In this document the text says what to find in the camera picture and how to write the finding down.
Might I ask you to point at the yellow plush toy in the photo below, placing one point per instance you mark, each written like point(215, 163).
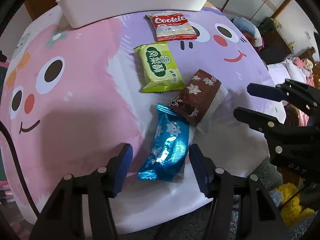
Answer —
point(292, 211)

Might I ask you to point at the pink cartoon tablecloth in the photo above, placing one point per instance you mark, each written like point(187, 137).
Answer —
point(72, 98)

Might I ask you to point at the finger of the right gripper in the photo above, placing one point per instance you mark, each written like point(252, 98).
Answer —
point(266, 124)
point(267, 92)

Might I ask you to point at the brown snowflake snack packet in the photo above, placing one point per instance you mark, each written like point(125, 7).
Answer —
point(198, 101)

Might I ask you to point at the red white cookie packet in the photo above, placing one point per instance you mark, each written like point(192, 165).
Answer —
point(171, 25)

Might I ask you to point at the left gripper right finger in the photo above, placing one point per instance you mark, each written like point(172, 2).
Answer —
point(258, 216)

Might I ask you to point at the blue foil snack packet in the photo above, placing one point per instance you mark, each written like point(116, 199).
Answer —
point(169, 149)

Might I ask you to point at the green pineapple cake packet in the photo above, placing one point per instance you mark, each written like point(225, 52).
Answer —
point(160, 69)

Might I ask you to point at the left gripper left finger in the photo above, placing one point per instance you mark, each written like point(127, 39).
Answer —
point(61, 217)

